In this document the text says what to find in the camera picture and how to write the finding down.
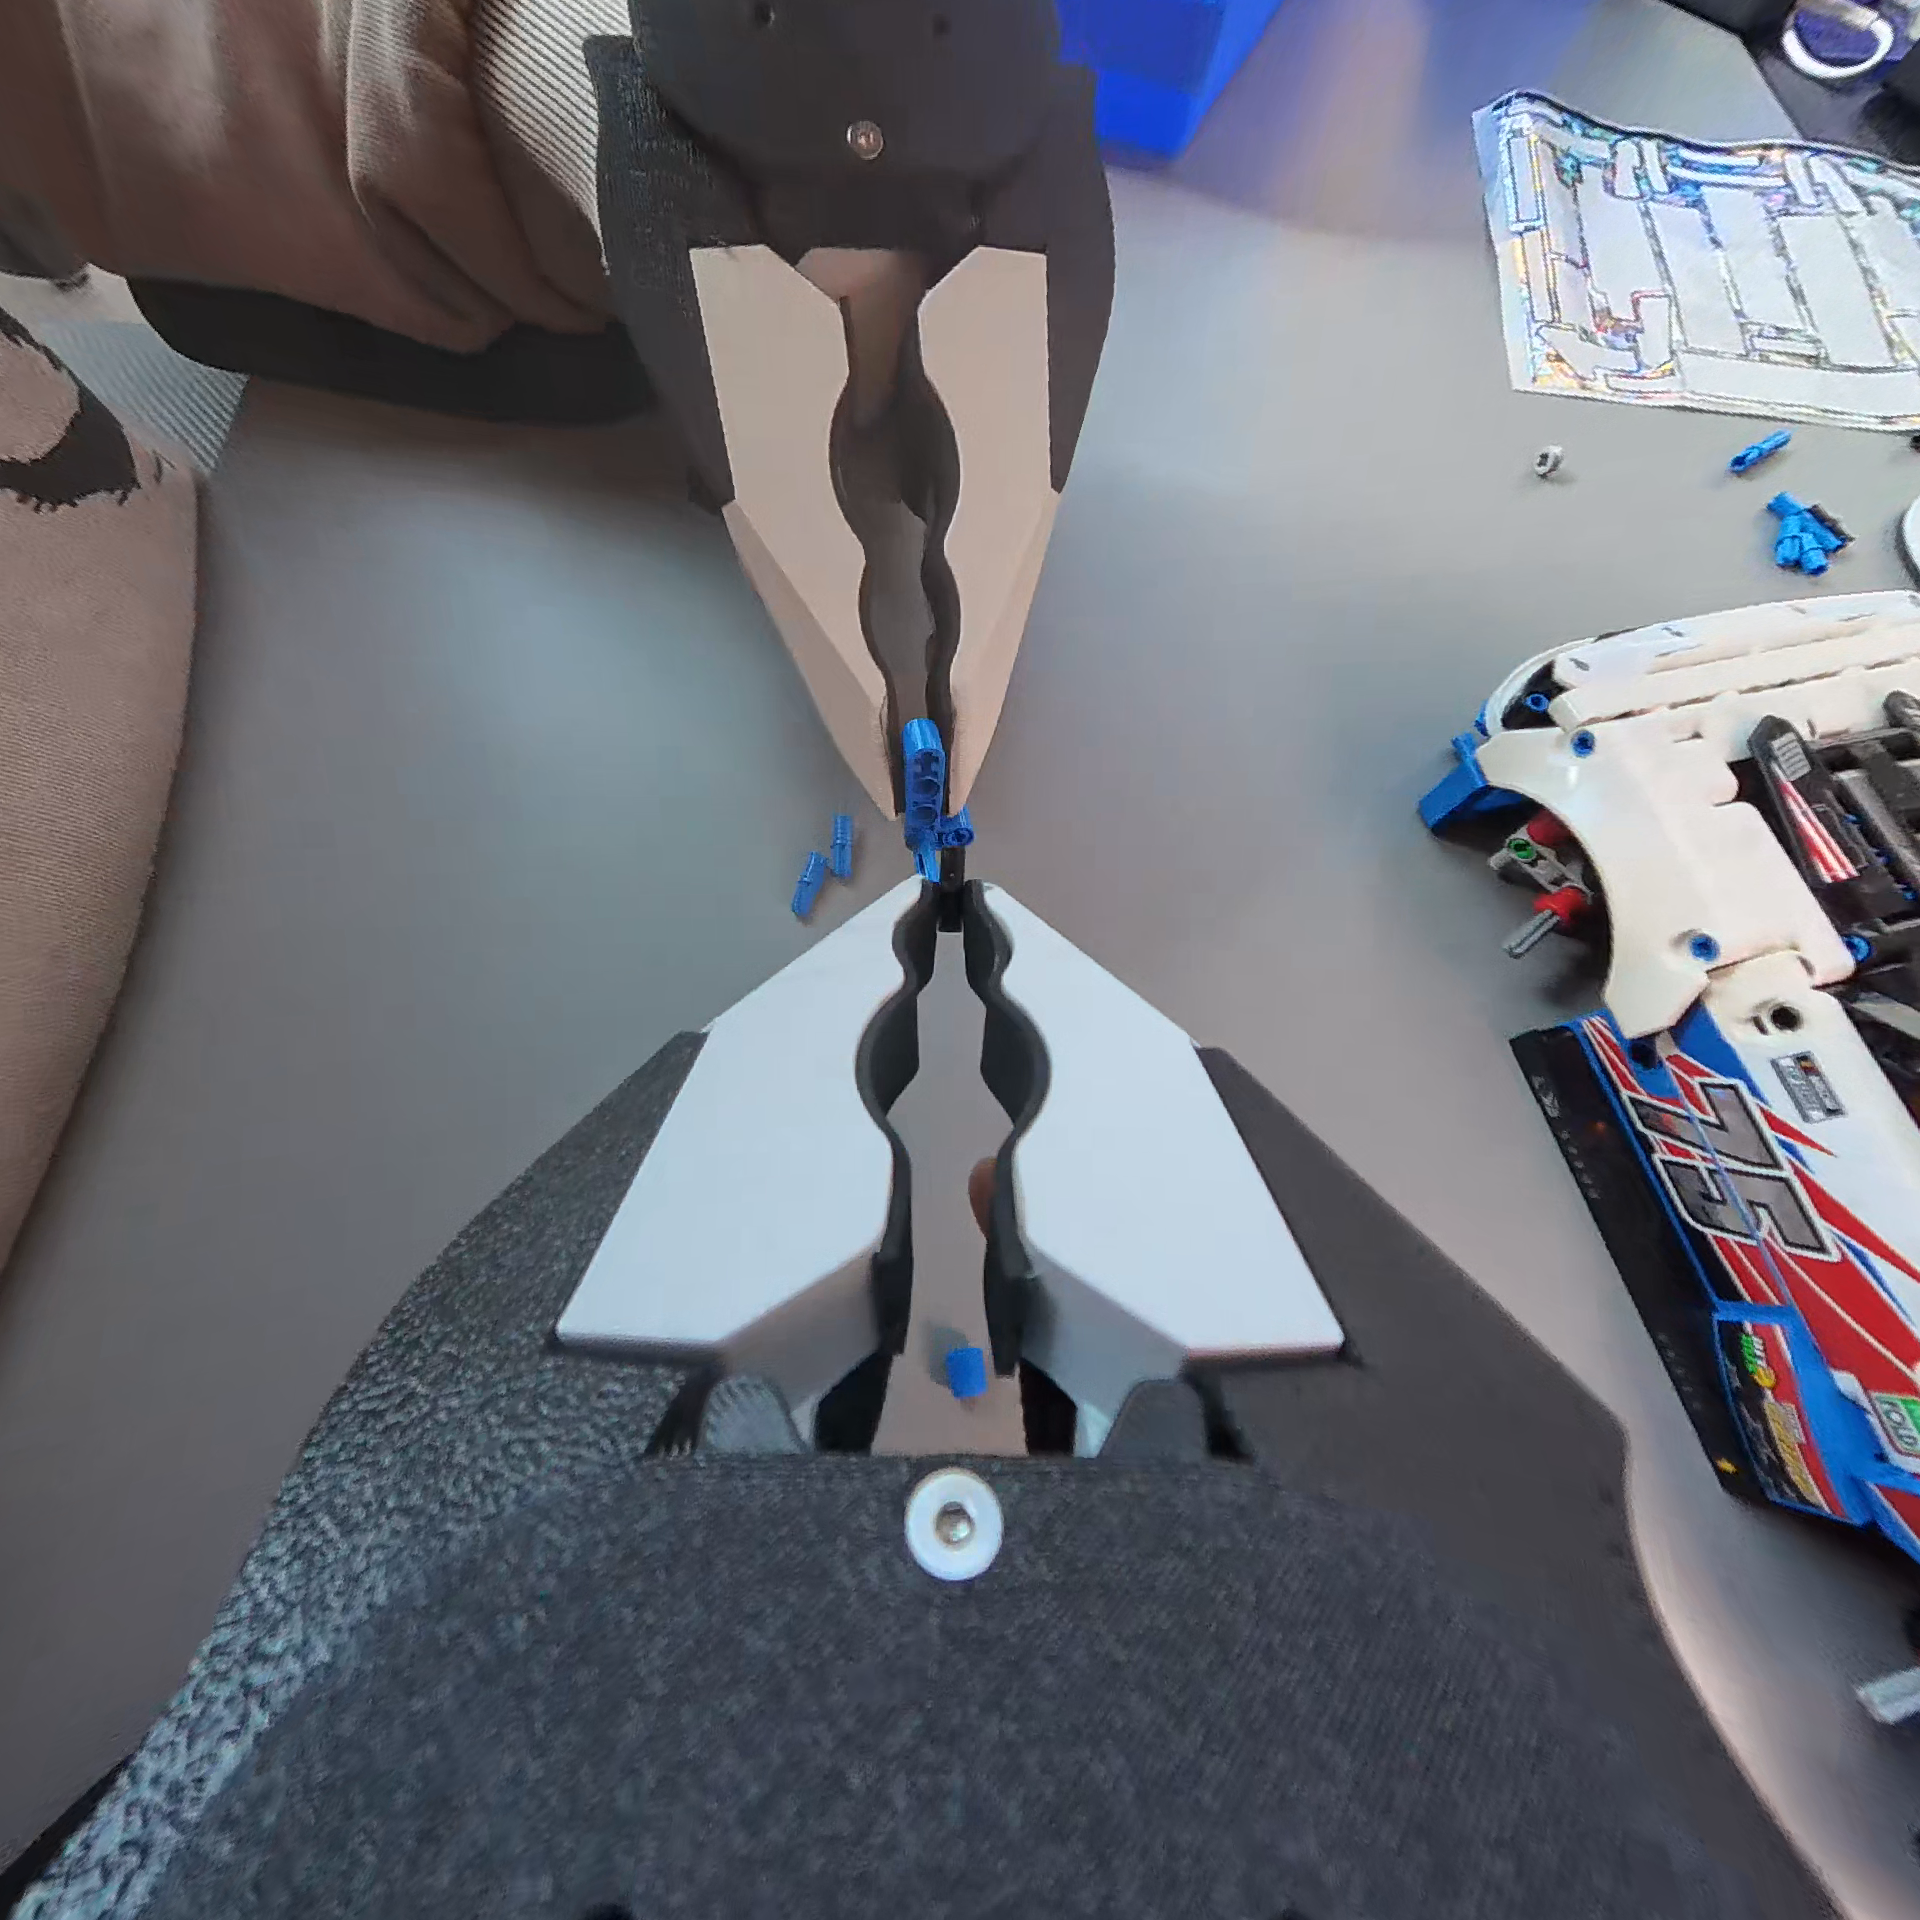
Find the person's left forearm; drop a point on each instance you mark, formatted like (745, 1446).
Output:
(300, 150)

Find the person's right hand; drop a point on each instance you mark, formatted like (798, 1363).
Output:
(978, 1196)

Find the blue open-front storage bin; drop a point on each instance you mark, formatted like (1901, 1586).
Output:
(1172, 76)

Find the blue perforated brick beam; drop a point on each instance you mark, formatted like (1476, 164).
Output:
(923, 763)

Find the grey desk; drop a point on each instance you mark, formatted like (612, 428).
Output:
(451, 675)

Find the sticker sheet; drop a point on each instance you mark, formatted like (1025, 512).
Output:
(1695, 254)

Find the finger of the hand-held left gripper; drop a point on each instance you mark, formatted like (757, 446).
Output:
(1005, 451)
(780, 451)

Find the toy brick race car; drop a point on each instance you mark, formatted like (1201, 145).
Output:
(1725, 974)

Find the person's beige sweatshirt torso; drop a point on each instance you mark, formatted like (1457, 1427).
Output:
(77, 751)

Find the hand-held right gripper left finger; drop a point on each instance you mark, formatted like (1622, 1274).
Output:
(722, 1201)

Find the small black connector pin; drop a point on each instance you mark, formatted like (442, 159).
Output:
(945, 879)

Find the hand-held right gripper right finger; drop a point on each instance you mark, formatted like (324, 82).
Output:
(1172, 1201)

